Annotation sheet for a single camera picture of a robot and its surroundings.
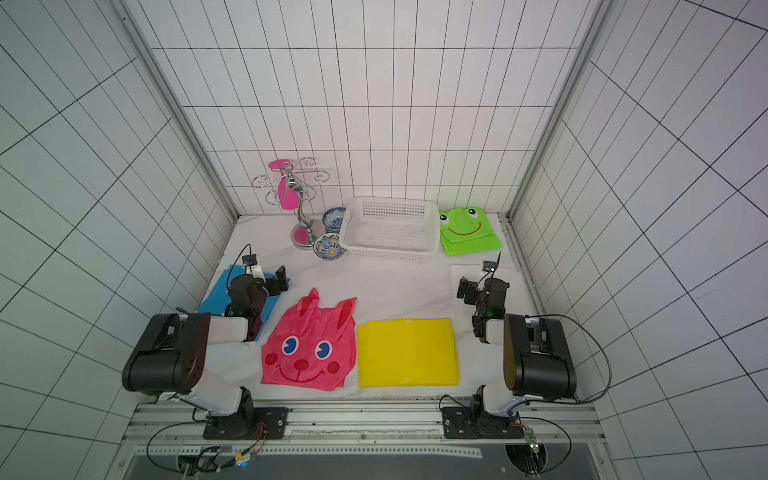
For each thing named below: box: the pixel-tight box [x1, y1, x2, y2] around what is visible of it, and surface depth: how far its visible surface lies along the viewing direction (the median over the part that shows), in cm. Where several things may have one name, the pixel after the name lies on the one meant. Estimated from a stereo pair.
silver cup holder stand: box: [251, 157, 331, 250], surface depth 99 cm
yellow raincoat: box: [358, 318, 460, 388], surface depth 84 cm
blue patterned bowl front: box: [313, 233, 346, 261], surface depth 109 cm
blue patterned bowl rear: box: [322, 206, 346, 234], surface depth 117 cm
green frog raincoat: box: [438, 208, 503, 256], surface depth 115 cm
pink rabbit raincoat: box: [261, 288, 357, 391], surface depth 87 cm
